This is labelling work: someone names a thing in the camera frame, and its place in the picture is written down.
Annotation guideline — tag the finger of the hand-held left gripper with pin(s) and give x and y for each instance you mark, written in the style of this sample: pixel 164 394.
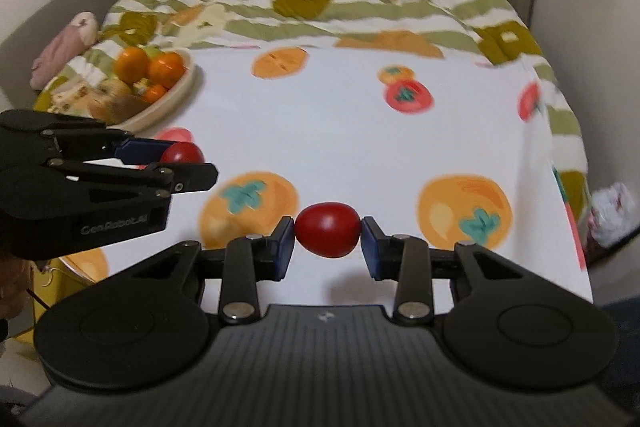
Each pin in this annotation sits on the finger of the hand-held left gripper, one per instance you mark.
pixel 142 152
pixel 192 177

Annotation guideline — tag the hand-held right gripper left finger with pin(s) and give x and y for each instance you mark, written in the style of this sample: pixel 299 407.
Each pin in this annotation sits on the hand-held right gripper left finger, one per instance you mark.
pixel 285 249

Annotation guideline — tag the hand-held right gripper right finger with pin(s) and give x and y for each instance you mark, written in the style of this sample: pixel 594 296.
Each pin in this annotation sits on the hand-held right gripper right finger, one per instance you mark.
pixel 372 249

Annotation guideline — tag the red cherry tomato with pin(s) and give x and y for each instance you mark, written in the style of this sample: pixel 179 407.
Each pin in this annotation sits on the red cherry tomato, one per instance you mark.
pixel 186 153
pixel 327 229

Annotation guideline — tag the brown kiwi with sticker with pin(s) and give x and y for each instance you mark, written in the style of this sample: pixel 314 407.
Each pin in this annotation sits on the brown kiwi with sticker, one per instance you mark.
pixel 130 109

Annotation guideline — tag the cream ceramic bowl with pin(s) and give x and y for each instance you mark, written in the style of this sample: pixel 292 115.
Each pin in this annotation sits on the cream ceramic bowl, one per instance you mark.
pixel 172 107

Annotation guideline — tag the small orange kumquat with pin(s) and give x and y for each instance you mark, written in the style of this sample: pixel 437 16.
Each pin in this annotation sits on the small orange kumquat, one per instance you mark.
pixel 153 94

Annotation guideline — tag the large orange mandarin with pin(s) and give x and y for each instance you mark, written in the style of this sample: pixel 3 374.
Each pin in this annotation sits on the large orange mandarin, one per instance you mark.
pixel 166 70

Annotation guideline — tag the yellow box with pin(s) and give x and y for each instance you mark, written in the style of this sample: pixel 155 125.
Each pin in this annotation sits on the yellow box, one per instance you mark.
pixel 60 287

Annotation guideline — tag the small green fruit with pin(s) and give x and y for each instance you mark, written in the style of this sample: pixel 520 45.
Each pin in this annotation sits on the small green fruit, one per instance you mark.
pixel 152 52

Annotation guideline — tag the white fruit-print cloth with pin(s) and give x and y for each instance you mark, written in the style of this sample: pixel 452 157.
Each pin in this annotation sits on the white fruit-print cloth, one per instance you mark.
pixel 340 132

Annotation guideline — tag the pink plush toy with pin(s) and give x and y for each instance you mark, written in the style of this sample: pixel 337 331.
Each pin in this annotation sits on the pink plush toy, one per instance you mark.
pixel 62 49

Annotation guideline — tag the striped printed blanket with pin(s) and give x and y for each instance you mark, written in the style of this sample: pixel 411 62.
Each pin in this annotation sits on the striped printed blanket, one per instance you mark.
pixel 350 7

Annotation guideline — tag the white plastic bag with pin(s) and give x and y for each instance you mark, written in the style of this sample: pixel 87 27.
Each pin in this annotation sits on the white plastic bag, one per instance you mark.
pixel 612 217

